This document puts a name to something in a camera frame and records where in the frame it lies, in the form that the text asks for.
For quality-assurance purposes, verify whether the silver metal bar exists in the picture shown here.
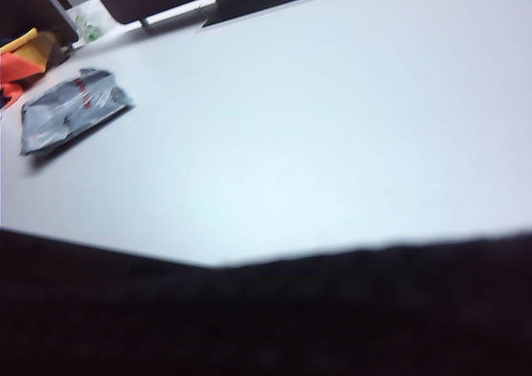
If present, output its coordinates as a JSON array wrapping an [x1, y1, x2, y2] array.
[[140, 0, 218, 29]]

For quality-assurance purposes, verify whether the grey plastic mailer bag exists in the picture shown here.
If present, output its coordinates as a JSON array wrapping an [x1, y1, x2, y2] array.
[[19, 67, 135, 157]]

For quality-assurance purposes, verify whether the green printed plastic bag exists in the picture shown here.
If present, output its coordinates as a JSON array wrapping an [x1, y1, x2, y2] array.
[[71, 0, 106, 45]]

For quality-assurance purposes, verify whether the orange yellow cloth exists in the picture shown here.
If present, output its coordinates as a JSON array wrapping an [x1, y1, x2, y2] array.
[[0, 27, 58, 107]]

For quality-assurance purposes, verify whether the dark side panel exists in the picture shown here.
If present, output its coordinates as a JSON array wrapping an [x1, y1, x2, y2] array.
[[0, 0, 81, 57]]

